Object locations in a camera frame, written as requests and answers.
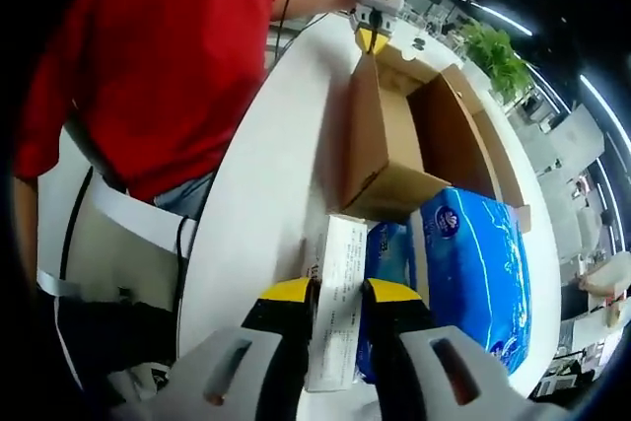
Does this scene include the person's blue jeans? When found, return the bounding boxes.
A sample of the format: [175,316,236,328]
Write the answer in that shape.
[153,172,216,221]

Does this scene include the brown cardboard shoe box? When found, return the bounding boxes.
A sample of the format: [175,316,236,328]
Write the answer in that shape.
[324,43,532,235]

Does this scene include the green potted plant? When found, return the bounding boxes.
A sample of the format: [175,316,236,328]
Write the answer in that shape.
[460,21,533,102]

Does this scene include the person in red shirt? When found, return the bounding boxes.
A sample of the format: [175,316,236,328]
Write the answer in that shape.
[14,0,290,203]

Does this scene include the light blue soft wipes pack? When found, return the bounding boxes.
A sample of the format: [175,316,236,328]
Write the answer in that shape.
[354,221,420,386]

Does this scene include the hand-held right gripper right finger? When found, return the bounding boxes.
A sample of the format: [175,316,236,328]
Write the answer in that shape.
[362,277,568,421]

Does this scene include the blue soft tissue pack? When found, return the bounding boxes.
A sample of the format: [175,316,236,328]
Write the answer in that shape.
[418,187,533,374]

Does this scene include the curved ceiling light strip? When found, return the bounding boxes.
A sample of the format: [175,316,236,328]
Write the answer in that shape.
[443,0,534,37]

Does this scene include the white medicine box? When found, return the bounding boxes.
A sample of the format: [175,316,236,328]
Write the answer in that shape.
[303,213,369,392]

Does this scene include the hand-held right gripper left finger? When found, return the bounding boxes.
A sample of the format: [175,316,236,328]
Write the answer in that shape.
[110,276,316,421]

